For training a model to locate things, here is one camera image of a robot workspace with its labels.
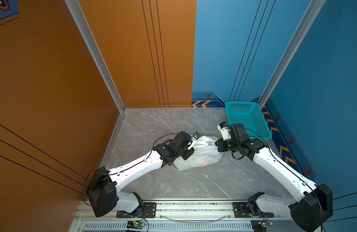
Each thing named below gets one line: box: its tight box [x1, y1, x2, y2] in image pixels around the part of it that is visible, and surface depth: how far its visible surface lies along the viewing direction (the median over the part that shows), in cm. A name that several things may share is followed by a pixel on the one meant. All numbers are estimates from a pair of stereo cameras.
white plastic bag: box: [173, 135, 224, 172], surface depth 84 cm
